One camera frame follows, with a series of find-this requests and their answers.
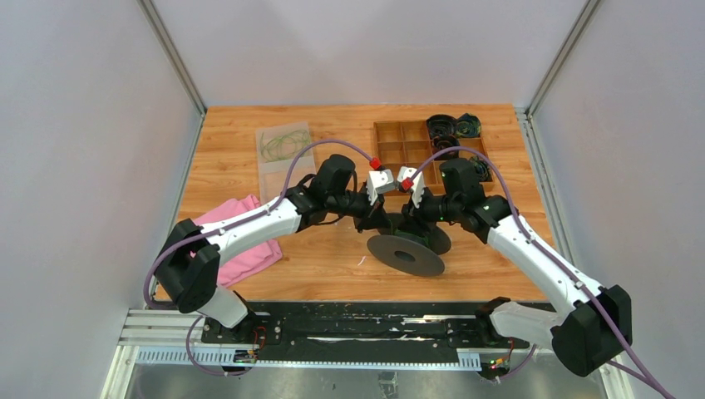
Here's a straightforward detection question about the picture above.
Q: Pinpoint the clear plastic box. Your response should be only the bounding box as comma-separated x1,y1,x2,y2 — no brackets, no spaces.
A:
255,121,313,203

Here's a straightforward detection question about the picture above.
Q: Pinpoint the green wire bundle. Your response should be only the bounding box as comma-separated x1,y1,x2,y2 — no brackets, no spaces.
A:
385,217,433,246

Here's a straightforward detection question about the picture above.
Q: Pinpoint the dark blue rolled tie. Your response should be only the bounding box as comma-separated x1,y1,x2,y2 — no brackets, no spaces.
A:
426,114,457,139

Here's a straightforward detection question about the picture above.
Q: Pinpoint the aluminium frame post left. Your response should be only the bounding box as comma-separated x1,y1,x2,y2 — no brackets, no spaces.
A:
136,0,207,119

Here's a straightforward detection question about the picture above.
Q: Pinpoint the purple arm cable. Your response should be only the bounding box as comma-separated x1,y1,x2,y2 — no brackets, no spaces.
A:
410,145,676,399
143,139,378,378

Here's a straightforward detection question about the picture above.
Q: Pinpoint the orange floral rolled tie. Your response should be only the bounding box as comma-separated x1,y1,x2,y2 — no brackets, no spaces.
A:
431,135,460,153

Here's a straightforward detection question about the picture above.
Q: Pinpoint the green wire in box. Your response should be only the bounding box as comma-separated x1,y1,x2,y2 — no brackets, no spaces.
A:
259,129,313,162

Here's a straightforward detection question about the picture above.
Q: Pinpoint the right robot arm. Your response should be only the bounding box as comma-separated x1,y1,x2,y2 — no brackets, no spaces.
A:
397,158,633,377

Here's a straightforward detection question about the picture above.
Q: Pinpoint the aluminium frame post right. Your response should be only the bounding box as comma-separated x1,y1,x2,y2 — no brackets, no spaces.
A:
515,0,602,251

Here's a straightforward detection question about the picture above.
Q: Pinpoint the pink folded cloth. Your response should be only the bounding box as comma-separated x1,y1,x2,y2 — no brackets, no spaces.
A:
190,194,283,288

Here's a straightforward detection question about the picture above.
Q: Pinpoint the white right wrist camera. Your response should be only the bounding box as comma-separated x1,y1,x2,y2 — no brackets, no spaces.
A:
396,166,426,209

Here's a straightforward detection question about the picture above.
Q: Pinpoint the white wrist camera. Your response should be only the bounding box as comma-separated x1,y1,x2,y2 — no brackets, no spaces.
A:
367,157,397,204
396,166,426,209

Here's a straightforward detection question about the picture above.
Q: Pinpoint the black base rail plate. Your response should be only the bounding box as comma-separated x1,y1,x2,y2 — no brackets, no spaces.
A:
148,299,538,371

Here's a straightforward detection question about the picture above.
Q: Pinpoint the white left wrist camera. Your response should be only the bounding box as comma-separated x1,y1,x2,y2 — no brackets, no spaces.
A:
367,157,397,204

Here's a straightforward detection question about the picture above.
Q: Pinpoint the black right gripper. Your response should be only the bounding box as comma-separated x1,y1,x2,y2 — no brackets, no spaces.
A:
397,185,461,238

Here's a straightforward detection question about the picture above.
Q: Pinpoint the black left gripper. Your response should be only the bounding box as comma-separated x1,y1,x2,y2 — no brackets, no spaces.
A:
328,185,392,234

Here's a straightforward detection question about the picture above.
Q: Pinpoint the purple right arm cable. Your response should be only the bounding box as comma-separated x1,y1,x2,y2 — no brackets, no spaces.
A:
410,145,676,399

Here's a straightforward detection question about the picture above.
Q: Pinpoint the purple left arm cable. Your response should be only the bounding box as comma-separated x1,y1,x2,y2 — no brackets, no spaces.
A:
143,139,378,378

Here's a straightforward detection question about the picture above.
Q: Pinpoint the green blue rolled tie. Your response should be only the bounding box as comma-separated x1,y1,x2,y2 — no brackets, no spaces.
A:
469,155,492,182

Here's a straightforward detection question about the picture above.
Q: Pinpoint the wooden compartment tray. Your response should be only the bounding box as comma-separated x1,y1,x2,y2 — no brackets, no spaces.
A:
372,120,495,194

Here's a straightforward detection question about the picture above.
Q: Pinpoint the green yellow rolled tie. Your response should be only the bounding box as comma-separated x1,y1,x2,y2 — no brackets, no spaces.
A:
455,113,481,138

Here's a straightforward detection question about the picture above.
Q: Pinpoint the aluminium frame post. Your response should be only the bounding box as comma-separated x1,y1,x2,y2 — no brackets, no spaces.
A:
136,0,207,119
515,0,602,251

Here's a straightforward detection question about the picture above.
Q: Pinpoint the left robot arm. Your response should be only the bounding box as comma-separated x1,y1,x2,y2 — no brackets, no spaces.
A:
151,155,396,343

